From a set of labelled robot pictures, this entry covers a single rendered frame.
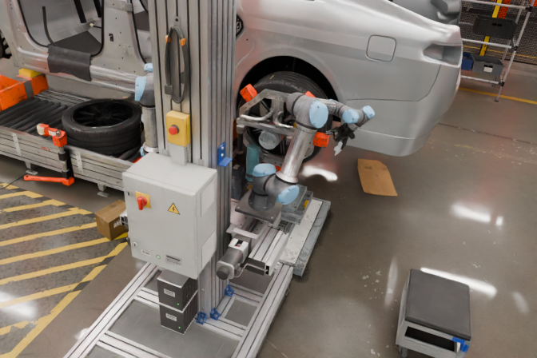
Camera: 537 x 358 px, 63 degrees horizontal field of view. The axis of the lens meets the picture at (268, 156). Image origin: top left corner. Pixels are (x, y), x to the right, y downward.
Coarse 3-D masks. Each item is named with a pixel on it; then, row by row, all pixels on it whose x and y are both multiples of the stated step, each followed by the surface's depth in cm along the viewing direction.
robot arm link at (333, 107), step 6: (288, 96) 217; (294, 96) 212; (288, 102) 213; (324, 102) 234; (330, 102) 238; (336, 102) 244; (288, 108) 213; (330, 108) 237; (336, 108) 242; (336, 114) 244
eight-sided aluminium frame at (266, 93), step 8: (256, 96) 294; (264, 96) 292; (272, 96) 290; (280, 96) 288; (248, 104) 299; (240, 112) 304; (248, 136) 317; (312, 136) 294; (248, 144) 315; (256, 144) 320; (264, 160) 318; (272, 160) 314; (280, 160) 317
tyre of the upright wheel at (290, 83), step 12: (276, 72) 312; (288, 72) 308; (264, 84) 298; (276, 84) 294; (288, 84) 292; (300, 84) 295; (312, 84) 303; (324, 96) 306; (324, 132) 299; (312, 156) 311
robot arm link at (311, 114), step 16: (304, 96) 211; (304, 112) 206; (320, 112) 205; (304, 128) 207; (304, 144) 211; (288, 160) 214; (272, 176) 222; (288, 176) 216; (272, 192) 219; (288, 192) 214
